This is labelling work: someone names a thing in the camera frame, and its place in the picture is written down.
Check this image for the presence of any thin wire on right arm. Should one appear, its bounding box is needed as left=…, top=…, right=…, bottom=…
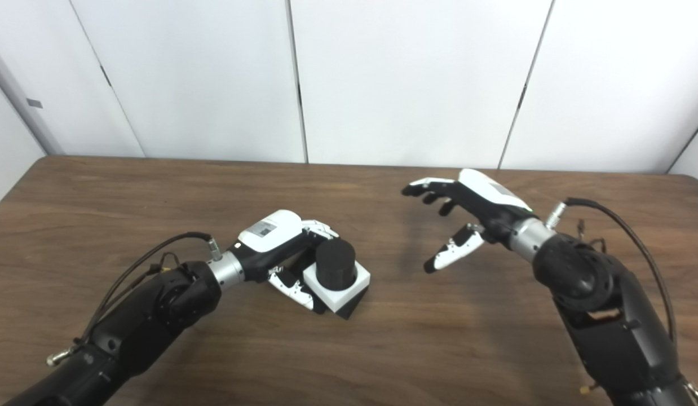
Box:
left=575, top=220, right=606, bottom=250

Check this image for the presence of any thin wire on left arm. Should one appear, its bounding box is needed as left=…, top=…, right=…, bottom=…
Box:
left=146, top=254, right=178, bottom=277

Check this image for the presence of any black peg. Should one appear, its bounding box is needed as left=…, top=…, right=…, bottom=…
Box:
left=281, top=239, right=371, bottom=320

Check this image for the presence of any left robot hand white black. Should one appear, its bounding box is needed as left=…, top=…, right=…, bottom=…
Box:
left=231, top=210, right=339, bottom=312

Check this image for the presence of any white square piece with hole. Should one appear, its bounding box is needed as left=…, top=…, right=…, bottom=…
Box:
left=302, top=261, right=371, bottom=314

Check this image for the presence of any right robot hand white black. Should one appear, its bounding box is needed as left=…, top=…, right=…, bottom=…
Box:
left=401, top=168, right=538, bottom=275

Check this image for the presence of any thin wire on arm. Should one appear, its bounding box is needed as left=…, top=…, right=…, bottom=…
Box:
left=575, top=220, right=606, bottom=250
left=146, top=254, right=178, bottom=277

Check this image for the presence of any black braided right wrist cable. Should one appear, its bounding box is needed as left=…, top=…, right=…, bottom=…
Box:
left=545, top=197, right=698, bottom=404

